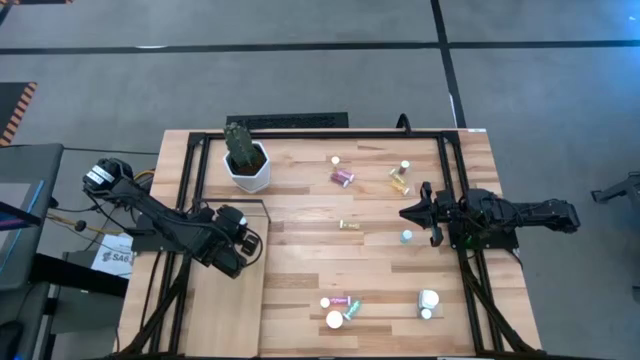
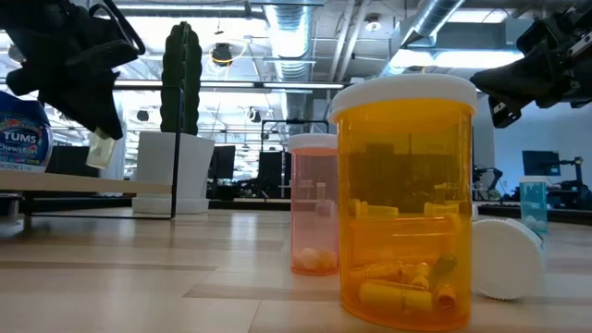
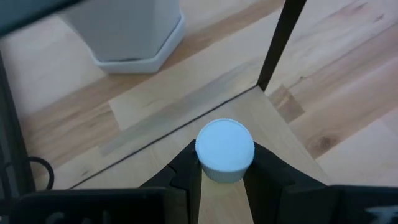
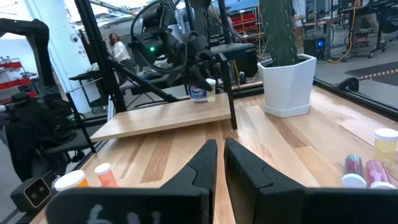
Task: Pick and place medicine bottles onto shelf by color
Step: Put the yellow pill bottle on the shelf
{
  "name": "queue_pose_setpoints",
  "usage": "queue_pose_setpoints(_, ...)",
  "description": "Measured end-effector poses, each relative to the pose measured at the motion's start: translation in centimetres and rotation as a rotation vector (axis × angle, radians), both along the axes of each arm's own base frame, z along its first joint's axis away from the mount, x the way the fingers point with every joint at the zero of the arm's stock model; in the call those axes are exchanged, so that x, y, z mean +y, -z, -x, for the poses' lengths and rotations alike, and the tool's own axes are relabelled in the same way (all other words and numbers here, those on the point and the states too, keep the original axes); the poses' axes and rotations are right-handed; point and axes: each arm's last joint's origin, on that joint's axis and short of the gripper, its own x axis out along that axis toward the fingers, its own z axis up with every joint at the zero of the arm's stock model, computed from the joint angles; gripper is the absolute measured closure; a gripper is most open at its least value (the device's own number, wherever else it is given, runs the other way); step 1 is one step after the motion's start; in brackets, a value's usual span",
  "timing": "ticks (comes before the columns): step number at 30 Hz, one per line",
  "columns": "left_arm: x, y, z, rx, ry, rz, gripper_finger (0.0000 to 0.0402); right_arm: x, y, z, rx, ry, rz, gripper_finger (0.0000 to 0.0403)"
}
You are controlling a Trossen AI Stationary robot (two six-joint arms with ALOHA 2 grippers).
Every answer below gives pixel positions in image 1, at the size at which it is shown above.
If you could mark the large orange pill bottle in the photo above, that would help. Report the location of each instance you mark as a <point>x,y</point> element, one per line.
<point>334,319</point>

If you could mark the pink translucent pill bottle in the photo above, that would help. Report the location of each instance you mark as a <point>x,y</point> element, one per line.
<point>339,181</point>
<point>341,300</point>
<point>325,302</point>
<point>346,175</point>

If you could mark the white printed paper sheet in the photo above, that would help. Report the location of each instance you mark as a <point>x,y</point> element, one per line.
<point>112,255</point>

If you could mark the blue translucent pill bottle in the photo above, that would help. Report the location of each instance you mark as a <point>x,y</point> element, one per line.
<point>406,236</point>

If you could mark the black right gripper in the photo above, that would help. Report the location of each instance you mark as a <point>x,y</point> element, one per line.
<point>442,212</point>

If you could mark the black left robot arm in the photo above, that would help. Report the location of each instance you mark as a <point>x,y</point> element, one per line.
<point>150,205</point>

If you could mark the black floor vent grille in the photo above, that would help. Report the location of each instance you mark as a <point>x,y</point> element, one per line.
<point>287,120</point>

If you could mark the black orange striped floor mat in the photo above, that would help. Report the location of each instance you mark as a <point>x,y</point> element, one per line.
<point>10,107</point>

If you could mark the white melatonin bottle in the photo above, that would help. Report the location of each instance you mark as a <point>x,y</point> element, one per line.
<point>428,299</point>

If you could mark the grey cart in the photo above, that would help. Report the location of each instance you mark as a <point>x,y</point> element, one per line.
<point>25,220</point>

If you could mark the green pill bottle white cap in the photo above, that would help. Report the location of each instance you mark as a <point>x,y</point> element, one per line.
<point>352,310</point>

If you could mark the black tripod leg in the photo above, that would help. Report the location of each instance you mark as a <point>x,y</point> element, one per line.
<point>622,189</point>

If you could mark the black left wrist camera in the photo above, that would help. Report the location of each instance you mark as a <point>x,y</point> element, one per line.
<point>249,245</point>

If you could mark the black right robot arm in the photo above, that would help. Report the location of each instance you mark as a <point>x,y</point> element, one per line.
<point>525,212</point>

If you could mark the green cactus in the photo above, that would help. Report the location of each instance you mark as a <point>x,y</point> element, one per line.
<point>240,145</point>

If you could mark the wooden shelf board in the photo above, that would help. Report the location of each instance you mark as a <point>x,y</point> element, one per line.
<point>225,310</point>

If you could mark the black aluminium table frame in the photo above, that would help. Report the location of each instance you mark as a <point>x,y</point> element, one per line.
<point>325,135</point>

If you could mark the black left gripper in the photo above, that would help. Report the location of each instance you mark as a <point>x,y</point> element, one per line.
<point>227,255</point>

